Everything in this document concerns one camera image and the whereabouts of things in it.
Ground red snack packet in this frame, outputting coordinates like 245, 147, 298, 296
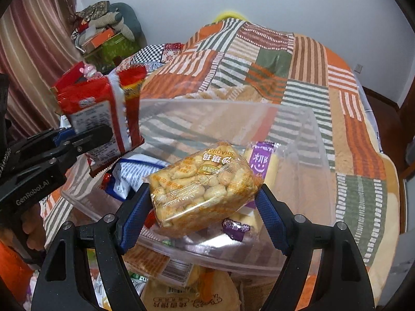
51, 62, 147, 178

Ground orange packet with barcode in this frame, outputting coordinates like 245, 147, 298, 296
125, 244, 195, 286

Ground purple label bread packet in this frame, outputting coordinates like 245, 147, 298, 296
220, 209, 261, 243
243, 141, 287, 198

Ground clear plastic storage box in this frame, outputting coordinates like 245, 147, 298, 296
61, 98, 338, 280

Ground green and white snack packet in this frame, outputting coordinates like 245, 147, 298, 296
128, 271, 150, 300

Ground blue and white snack packet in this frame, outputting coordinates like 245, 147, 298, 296
103, 155, 170, 201

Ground orange cardboard box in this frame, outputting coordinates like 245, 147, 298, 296
88, 27, 116, 49

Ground grey plush toy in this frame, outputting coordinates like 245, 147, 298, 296
88, 8, 134, 41

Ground striped pink curtain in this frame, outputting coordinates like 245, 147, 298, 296
0, 0, 85, 145

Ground green patterned box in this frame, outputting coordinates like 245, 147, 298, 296
85, 34, 137, 72

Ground yellow round snack packet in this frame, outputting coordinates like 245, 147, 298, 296
141, 264, 242, 311

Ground patchwork striped blanket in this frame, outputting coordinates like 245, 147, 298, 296
39, 18, 401, 266

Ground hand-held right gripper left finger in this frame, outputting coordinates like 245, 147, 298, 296
31, 183, 153, 311

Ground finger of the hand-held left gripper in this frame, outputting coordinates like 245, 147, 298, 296
8, 126, 78, 158
13, 125, 114, 177

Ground yellow pillow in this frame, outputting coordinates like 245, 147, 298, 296
216, 10, 247, 20

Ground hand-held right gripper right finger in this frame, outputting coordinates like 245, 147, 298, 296
254, 185, 372, 311

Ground person's left hand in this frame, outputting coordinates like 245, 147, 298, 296
20, 214, 46, 254

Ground yellow sachima snack packet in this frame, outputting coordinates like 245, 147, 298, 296
143, 141, 265, 238

